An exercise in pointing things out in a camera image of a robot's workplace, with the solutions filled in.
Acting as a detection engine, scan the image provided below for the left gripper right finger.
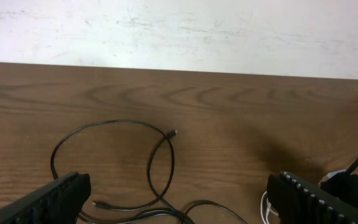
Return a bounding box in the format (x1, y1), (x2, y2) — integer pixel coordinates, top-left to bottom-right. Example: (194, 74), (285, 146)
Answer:
(267, 172), (358, 224)

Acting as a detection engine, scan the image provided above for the white USB cable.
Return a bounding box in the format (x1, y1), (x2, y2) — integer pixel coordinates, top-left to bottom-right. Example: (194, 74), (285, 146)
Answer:
(259, 190), (280, 224)

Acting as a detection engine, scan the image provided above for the black USB cable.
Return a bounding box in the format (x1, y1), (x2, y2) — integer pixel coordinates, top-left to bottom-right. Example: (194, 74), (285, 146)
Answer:
(50, 119), (249, 224)

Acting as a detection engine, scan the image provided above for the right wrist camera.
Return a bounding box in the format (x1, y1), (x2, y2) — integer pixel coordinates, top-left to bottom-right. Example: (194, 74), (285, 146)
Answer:
(319, 169), (346, 183)

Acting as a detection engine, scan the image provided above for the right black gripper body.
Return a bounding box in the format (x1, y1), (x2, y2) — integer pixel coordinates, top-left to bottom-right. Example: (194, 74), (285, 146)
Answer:
(320, 172), (358, 208)

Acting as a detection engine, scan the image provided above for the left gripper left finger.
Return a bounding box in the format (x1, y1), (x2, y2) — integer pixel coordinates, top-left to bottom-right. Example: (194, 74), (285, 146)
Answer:
(0, 172), (91, 224)

